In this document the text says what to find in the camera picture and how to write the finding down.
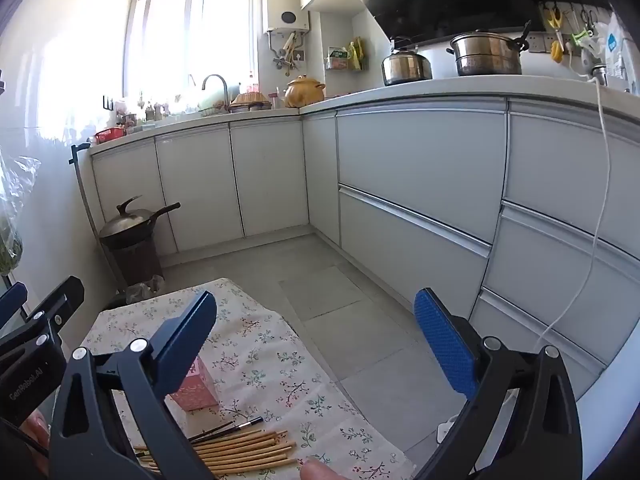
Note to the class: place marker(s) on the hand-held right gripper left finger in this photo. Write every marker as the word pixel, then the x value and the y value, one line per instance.
pixel 185 340

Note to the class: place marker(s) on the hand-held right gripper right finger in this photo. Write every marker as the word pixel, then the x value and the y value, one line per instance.
pixel 445 345

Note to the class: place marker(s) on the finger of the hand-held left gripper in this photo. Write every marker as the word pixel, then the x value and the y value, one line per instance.
pixel 12 297
pixel 62 297

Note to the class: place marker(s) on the pink plastic basket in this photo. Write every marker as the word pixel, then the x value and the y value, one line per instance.
pixel 197 390

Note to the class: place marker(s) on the pile of wooden chopsticks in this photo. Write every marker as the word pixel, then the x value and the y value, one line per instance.
pixel 240 452

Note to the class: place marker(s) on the person's left hand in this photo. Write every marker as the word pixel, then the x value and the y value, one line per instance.
pixel 35 422

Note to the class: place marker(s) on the person's right hand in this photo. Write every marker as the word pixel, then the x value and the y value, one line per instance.
pixel 319 471

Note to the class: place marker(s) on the crumpled clear plastic bag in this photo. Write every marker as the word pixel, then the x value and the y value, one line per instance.
pixel 145 290

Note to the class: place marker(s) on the floral tablecloth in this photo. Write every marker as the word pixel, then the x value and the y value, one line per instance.
pixel 260 350

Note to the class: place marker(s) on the dark brown trash bin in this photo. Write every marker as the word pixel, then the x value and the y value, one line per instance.
pixel 135 265

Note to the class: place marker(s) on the white power strip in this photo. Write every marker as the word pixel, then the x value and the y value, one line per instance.
pixel 444 430

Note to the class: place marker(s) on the black chopstick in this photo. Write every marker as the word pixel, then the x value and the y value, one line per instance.
pixel 235 427
pixel 212 431

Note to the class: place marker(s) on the metal wok lid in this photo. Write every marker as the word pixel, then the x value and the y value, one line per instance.
pixel 125 220

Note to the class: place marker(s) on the black wok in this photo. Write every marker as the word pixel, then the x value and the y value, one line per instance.
pixel 145 227

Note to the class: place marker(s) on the grey pole with black clamp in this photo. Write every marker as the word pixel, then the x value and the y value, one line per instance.
pixel 82 185

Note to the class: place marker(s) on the white base cabinet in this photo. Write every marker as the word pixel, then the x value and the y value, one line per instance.
pixel 425 170
pixel 210 180

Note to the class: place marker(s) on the red plastic basket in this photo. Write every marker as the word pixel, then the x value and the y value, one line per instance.
pixel 110 135

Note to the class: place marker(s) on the row of small bottles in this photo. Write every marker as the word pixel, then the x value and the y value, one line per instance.
pixel 145 110

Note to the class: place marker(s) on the woven basket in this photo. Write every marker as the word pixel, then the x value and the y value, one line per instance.
pixel 247 100

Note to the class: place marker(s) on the curved metal faucet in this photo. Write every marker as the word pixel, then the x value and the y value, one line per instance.
pixel 215 80

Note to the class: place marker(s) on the yellow clay pot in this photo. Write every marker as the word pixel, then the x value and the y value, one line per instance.
pixel 302 92

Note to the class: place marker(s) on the steel kettle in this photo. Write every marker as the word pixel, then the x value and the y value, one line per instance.
pixel 406 67

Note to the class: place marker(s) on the kitchen window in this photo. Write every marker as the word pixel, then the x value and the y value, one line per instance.
pixel 190 40

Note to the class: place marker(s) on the steel steamer pot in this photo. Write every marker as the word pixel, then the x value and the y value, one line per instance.
pixel 487 55

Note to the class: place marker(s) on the white plastic bag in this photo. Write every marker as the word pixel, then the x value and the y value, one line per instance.
pixel 614 50

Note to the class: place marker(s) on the yellow scissors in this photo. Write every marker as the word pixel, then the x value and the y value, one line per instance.
pixel 553 16

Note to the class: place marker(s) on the white water heater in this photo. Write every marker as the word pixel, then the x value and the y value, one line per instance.
pixel 285 5

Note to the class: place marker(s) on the wall rack with packets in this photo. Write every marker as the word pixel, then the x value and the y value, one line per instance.
pixel 342 57

